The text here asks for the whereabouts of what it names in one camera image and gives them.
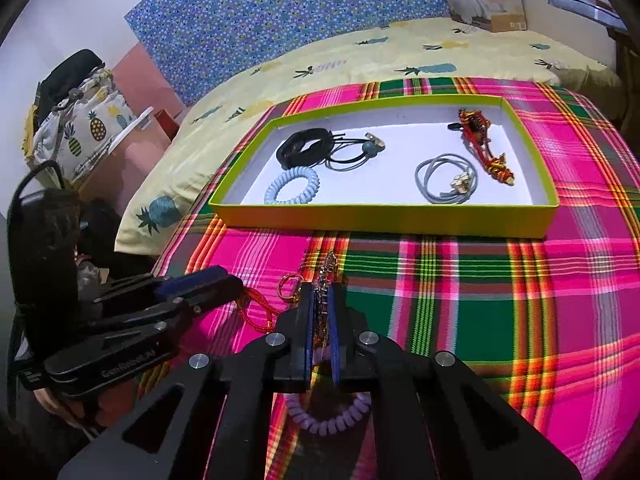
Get dark side table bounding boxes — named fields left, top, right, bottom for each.
left=530, top=0, right=631, bottom=31

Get white board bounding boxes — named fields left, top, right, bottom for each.
left=107, top=106, right=155, bottom=151

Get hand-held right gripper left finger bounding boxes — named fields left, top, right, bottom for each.
left=57, top=282, right=315, bottom=480

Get black bag with strap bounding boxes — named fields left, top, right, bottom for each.
left=7, top=160, right=83, bottom=311

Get black hair tie with bead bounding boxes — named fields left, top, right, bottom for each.
left=320, top=130, right=387, bottom=172

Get yellow cardboard box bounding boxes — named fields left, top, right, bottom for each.
left=207, top=94, right=561, bottom=240

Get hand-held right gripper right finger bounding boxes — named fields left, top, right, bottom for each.
left=330, top=284, right=583, bottom=480

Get grey hair tie with charm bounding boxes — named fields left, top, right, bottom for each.
left=415, top=154, right=481, bottom=206

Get red cord gold keychain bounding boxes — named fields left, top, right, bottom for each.
left=464, top=127, right=517, bottom=186

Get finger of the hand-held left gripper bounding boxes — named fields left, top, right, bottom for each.
left=92, top=266, right=231, bottom=306
left=97, top=275, right=246, bottom=333

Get pineapple print pillow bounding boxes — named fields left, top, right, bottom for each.
left=30, top=70, right=138, bottom=181

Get black wristband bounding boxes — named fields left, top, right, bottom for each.
left=276, top=129, right=335, bottom=170

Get pink green plaid blanket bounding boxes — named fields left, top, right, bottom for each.
left=135, top=77, right=640, bottom=480

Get blue floral headboard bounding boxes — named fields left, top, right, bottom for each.
left=124, top=0, right=451, bottom=106

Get yellow pineapple bed sheet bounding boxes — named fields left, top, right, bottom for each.
left=114, top=16, right=626, bottom=251

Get lavender coil hair tie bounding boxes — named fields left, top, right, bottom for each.
left=264, top=166, right=321, bottom=206

